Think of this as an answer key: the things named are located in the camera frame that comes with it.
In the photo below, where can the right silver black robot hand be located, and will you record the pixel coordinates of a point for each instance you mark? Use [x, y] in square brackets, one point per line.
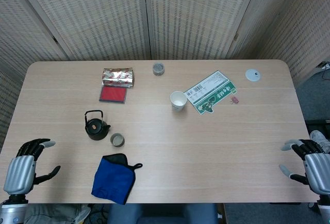
[318, 172]

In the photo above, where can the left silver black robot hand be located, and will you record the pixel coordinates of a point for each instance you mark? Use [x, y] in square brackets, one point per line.
[19, 172]

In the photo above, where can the black teapot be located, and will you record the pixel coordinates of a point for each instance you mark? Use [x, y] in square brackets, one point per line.
[94, 131]

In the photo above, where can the dark ceramic tea cup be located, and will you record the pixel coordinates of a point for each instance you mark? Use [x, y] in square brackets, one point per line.
[117, 141]

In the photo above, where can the grey sneaker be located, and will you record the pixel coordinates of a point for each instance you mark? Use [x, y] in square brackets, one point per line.
[319, 137]

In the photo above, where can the black table foot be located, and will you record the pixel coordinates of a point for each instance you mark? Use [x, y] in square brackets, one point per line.
[318, 124]

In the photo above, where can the grey bundle on floor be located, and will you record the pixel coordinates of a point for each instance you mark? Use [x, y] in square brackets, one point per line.
[56, 213]

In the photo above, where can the blue cloth with black trim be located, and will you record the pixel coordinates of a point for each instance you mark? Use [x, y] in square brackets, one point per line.
[113, 180]

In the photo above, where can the white power strip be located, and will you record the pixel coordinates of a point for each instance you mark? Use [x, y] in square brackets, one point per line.
[323, 65]

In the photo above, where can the pink binder clip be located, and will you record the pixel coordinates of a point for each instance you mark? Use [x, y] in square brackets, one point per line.
[234, 100]

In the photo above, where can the white round grommet cover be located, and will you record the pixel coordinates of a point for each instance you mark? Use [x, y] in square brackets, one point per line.
[252, 76]

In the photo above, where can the red ink pad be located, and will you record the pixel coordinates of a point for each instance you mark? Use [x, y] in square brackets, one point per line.
[113, 94]

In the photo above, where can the green white flat package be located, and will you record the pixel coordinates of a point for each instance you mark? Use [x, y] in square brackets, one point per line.
[210, 92]

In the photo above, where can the silver red foil packet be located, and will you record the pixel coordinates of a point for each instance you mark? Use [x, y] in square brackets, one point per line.
[117, 77]

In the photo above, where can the blue base under table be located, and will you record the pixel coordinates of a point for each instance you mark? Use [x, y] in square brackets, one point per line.
[159, 215]

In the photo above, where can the white paper cup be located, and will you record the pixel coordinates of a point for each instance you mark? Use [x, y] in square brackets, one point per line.
[178, 103]

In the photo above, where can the small clear round jar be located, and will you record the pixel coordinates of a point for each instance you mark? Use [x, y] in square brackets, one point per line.
[158, 69]

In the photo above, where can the woven folding screen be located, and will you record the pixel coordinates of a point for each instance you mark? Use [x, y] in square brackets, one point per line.
[103, 15]

